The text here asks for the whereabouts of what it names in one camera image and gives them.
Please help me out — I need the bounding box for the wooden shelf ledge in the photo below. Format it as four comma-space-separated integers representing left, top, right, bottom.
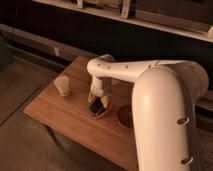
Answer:
33, 0, 213, 43

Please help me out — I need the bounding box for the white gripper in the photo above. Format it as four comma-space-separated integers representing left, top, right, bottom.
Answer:
88, 76, 112, 109

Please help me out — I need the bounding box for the dark red bowl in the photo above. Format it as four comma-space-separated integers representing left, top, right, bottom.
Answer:
117, 105, 133, 129

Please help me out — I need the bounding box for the dark eraser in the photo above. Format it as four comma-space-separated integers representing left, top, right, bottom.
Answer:
89, 98, 105, 116

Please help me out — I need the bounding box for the wooden table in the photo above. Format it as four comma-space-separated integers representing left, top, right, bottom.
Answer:
24, 56, 138, 171

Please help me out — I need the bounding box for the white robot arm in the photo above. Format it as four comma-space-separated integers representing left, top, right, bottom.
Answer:
87, 54, 209, 171

